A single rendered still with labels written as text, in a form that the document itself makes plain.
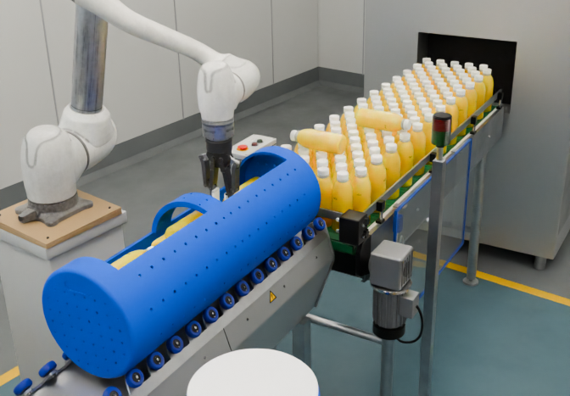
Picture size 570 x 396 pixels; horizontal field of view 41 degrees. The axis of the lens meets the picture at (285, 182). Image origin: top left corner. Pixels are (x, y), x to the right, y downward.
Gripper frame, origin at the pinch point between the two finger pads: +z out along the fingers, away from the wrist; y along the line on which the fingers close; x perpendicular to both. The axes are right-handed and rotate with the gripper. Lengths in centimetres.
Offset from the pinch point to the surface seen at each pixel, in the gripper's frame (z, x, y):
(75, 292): -4, -62, 4
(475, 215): 73, 175, 26
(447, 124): -11, 67, 44
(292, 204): 0.0, 8.0, 19.0
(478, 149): 33, 161, 29
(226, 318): 21.0, -23.9, 16.9
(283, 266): 20.5, 6.6, 16.6
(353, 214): 13.1, 34.7, 25.9
